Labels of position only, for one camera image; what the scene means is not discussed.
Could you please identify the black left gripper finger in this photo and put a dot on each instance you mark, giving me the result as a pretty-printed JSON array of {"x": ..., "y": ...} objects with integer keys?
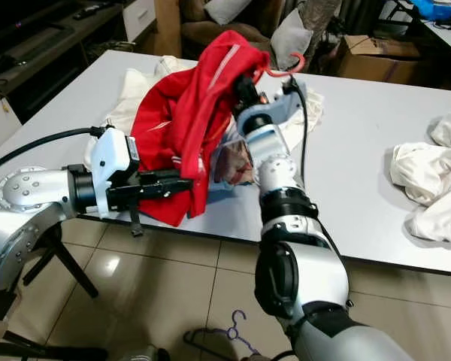
[
  {"x": 175, "y": 179},
  {"x": 171, "y": 192}
]

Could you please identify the red plastic hanger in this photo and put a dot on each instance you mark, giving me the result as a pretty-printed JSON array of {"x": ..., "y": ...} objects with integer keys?
[{"x": 278, "y": 74}]

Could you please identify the red striped garment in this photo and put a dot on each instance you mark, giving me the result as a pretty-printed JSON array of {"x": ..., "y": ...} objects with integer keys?
[{"x": 188, "y": 105}]

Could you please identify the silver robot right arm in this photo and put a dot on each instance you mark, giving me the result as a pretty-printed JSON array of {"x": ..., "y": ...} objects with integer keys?
[{"x": 308, "y": 278}]

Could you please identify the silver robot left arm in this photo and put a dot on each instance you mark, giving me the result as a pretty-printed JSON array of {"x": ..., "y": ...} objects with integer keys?
[{"x": 30, "y": 226}]

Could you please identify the grey pillow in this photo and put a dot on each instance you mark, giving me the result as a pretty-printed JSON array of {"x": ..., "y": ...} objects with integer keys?
[
  {"x": 229, "y": 10},
  {"x": 289, "y": 37}
]

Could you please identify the brown armchair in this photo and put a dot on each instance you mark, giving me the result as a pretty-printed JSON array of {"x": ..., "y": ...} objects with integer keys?
[{"x": 199, "y": 31}]

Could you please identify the black table leg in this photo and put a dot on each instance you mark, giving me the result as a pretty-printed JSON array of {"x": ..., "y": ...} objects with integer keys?
[{"x": 75, "y": 271}]

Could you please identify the patterned grey blanket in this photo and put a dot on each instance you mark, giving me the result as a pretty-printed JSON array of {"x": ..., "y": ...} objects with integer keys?
[{"x": 319, "y": 19}]

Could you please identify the white drawer cabinet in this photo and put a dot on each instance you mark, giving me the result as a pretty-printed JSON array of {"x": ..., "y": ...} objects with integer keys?
[{"x": 139, "y": 16}]

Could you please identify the brown cardboard box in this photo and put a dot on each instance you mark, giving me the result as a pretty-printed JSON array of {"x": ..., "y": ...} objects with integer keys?
[{"x": 379, "y": 60}]

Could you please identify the grey robot foot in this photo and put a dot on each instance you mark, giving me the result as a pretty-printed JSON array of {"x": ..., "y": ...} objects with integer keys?
[{"x": 149, "y": 353}]

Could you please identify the dark tv bench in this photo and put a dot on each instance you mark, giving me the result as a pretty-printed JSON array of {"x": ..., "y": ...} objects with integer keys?
[{"x": 45, "y": 49}]

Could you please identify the black remote control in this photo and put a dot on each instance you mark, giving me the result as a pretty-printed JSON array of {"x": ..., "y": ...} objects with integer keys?
[{"x": 94, "y": 11}]

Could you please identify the black metal floor bar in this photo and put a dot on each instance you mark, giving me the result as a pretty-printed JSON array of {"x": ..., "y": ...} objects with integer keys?
[{"x": 45, "y": 352}]

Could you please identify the blue plastic item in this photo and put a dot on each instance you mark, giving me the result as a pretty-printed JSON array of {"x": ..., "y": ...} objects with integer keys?
[{"x": 436, "y": 9}]

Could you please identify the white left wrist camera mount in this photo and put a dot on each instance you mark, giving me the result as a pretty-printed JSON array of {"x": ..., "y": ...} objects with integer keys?
[{"x": 113, "y": 154}]

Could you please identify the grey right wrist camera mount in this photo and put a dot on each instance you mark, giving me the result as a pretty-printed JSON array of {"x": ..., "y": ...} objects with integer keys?
[{"x": 286, "y": 109}]

